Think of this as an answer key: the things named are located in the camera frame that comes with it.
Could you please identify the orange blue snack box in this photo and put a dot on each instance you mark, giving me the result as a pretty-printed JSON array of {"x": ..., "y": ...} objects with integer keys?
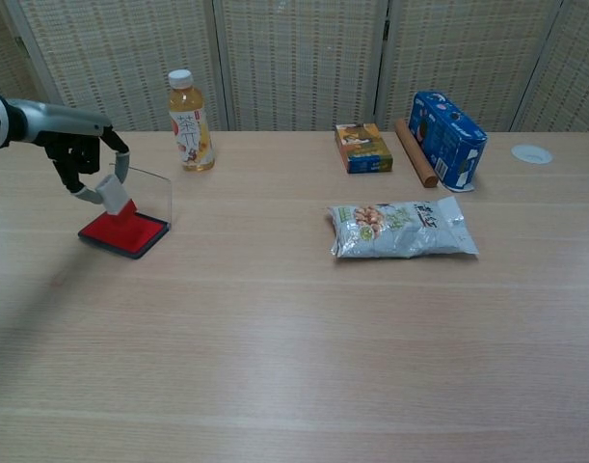
[{"x": 364, "y": 147}]

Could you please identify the silver nut snack bag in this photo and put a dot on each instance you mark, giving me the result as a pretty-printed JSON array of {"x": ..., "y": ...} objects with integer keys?
[{"x": 400, "y": 231}]

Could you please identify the wooden rolling pin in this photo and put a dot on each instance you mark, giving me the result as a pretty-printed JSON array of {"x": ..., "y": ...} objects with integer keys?
[{"x": 417, "y": 156}]

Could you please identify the woven folding screen panel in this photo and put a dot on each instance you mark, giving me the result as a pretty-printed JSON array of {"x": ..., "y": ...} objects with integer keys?
[
  {"x": 120, "y": 62},
  {"x": 467, "y": 53},
  {"x": 5, "y": 48},
  {"x": 299, "y": 62},
  {"x": 573, "y": 72}
]

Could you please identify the yellow tea drink bottle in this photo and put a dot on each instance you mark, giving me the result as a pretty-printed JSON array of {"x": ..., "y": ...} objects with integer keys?
[{"x": 190, "y": 135}]

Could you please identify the white red stamp block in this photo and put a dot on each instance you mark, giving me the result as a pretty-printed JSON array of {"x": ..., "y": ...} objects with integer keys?
[{"x": 113, "y": 195}]

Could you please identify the blue cookie box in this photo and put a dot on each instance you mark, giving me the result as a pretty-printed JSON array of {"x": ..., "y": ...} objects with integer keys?
[{"x": 450, "y": 140}]

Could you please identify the left five-finger robot hand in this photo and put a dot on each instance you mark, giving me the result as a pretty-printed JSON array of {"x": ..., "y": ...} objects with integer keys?
[{"x": 58, "y": 123}]

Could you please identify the red ink pad clear lid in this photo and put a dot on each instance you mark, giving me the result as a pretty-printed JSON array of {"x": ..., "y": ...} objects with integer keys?
[{"x": 115, "y": 238}]

